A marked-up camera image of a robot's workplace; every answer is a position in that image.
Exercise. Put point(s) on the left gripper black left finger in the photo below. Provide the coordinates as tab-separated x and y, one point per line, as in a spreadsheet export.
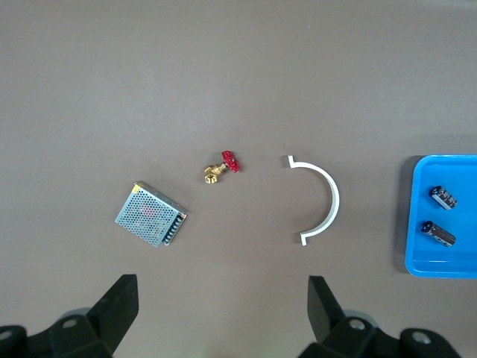
112	309

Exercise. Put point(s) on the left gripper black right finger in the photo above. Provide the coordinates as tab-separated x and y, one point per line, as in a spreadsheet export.
328	317

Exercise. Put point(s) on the long black capacitor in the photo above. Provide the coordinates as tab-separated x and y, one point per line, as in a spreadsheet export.
439	234

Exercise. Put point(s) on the short black capacitor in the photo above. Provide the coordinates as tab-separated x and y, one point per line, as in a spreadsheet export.
443	197

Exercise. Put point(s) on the metal mesh power supply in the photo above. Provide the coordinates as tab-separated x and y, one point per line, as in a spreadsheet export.
149	212

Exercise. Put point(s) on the blue plastic tray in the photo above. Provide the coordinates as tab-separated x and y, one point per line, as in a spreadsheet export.
428	168

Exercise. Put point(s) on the brown table mat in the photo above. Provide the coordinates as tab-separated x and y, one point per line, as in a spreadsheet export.
223	74

